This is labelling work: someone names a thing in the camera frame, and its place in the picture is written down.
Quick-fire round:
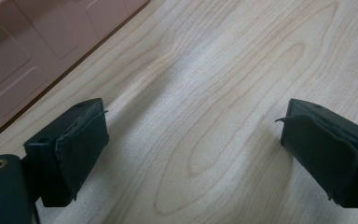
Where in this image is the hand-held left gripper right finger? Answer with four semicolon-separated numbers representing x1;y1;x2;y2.
274;98;358;209

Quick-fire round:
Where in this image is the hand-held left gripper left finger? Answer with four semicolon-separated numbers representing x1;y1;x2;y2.
23;97;110;208

